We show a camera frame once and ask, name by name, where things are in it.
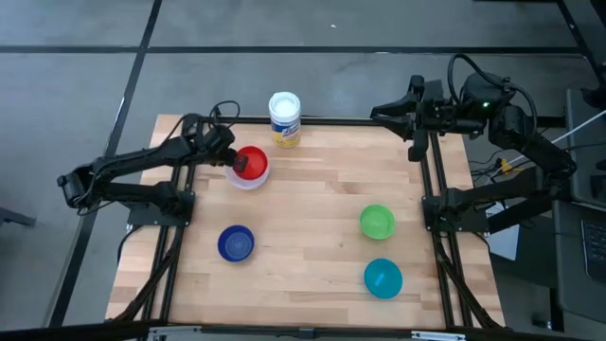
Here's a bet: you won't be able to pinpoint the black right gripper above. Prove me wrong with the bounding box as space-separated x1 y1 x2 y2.
370 74 487 142

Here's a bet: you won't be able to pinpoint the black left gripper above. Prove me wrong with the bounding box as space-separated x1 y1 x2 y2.
201 123 249 174

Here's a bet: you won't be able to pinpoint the red plastic bowl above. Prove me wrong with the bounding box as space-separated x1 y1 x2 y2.
233 145 269 181

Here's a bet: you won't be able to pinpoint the white plastic bowl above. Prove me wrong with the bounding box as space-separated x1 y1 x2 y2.
224 155 271 191

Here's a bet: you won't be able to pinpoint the white yellow wipes canister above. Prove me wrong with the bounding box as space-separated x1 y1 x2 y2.
268 91 302 150

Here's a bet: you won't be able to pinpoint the dark blue plastic bowl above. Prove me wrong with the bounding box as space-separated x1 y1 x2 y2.
217 224 256 263

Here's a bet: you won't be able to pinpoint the green plastic bowl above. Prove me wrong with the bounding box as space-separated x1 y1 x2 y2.
359 204 397 241

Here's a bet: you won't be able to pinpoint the teal plastic bowl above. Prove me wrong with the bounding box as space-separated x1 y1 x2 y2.
363 258 404 300

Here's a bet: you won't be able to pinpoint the dark grey side desk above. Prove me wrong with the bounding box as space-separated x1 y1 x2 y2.
548 87 606 341

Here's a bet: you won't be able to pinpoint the dark laptop keyboard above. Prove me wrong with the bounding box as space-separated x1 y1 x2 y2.
580 218 606 285

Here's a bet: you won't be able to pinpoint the black cross frame rail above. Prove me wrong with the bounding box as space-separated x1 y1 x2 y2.
207 116 427 127

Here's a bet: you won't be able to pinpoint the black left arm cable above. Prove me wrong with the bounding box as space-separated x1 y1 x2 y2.
207 99 242 130

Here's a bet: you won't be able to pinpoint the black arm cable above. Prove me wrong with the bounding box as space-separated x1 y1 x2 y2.
207 99 242 130
447 53 540 139

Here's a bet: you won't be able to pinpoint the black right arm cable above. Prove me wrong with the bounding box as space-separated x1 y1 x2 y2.
447 53 540 139

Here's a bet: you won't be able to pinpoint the black long frame rail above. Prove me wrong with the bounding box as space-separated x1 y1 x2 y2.
420 158 455 329
429 135 474 329
159 163 198 324
139 163 184 324

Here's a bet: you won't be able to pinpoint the white cable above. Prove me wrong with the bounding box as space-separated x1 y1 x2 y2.
506 108 606 167

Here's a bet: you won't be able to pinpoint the black camera stand bar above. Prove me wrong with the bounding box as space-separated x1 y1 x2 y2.
0 319 606 341

